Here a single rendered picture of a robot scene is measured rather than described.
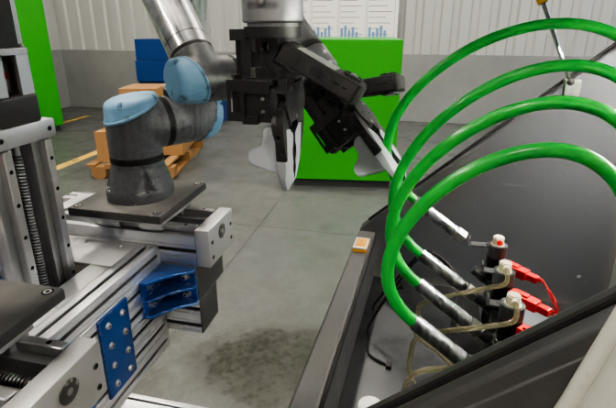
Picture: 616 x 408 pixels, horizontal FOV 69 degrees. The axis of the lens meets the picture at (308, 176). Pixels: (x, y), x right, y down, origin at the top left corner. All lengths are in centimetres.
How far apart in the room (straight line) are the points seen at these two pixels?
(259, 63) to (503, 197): 65
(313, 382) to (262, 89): 40
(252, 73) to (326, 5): 659
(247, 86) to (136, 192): 55
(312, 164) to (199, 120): 303
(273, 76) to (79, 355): 45
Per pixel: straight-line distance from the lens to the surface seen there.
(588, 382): 41
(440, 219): 72
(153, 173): 106
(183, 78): 73
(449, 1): 710
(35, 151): 96
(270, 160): 59
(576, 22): 69
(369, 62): 390
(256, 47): 58
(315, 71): 55
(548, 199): 107
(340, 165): 406
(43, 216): 99
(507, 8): 719
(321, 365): 71
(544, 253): 112
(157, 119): 105
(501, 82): 59
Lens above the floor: 141
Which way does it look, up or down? 19 degrees down
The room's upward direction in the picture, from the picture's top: straight up
